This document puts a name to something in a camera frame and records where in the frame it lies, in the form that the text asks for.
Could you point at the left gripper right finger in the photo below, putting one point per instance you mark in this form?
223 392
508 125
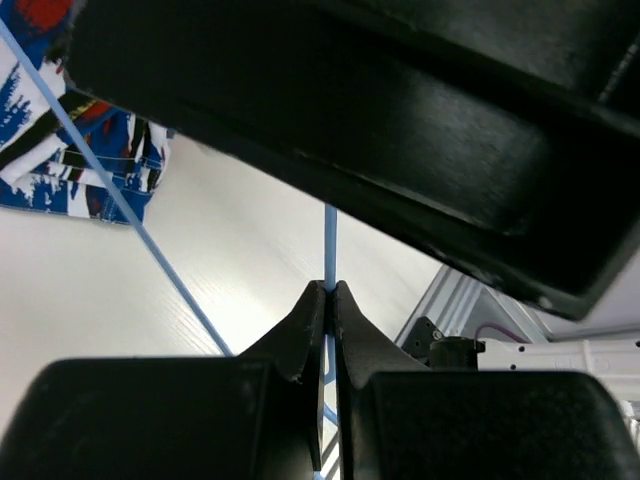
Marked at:
399 419

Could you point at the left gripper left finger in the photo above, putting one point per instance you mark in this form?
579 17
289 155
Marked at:
256 415

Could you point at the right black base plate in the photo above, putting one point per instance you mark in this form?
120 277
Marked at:
417 337

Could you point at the aluminium mounting rail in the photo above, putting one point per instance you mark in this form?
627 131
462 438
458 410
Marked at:
459 306

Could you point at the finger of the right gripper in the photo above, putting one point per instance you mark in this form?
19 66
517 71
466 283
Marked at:
499 137

